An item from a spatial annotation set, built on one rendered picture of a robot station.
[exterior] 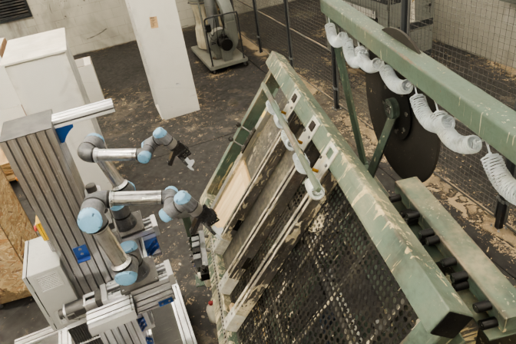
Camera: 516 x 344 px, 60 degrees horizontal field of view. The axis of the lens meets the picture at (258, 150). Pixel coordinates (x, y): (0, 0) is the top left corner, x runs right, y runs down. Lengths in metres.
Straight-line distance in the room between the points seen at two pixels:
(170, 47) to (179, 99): 0.79
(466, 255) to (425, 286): 0.29
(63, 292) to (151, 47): 4.12
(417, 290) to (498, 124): 0.58
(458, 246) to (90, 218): 1.63
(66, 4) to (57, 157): 8.30
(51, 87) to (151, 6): 2.00
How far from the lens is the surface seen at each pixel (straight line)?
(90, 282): 3.03
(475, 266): 1.65
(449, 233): 1.74
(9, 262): 4.33
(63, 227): 2.75
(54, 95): 4.94
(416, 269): 1.47
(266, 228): 2.47
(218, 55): 8.21
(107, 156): 2.89
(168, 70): 6.54
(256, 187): 2.71
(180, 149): 2.94
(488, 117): 1.63
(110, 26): 10.81
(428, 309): 1.42
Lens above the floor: 2.98
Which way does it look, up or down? 32 degrees down
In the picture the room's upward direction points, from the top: 9 degrees counter-clockwise
